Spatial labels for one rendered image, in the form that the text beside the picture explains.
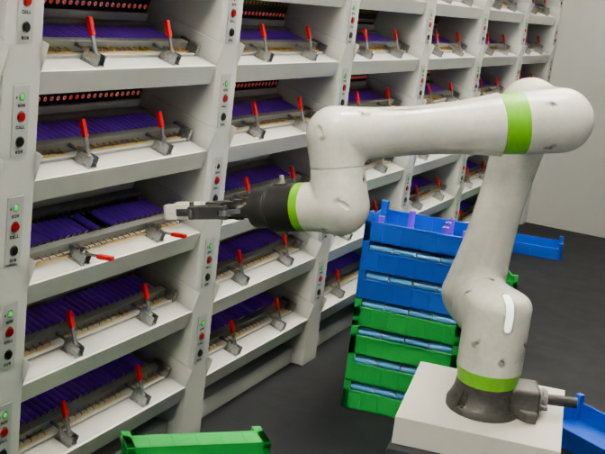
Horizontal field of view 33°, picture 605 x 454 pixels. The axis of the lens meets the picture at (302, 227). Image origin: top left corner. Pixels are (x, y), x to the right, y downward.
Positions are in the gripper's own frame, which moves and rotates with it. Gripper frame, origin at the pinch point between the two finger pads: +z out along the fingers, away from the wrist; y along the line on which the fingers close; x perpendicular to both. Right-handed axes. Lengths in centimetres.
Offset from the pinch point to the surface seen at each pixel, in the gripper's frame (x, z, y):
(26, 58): -30.7, 4.6, 35.5
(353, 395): 62, 4, -80
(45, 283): 9.8, 14.4, 26.3
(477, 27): -44, 13, -239
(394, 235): 18, -11, -80
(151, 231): 5.9, 17.3, -12.0
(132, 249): 8.2, 16.1, -3.1
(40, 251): 4.4, 17.9, 22.9
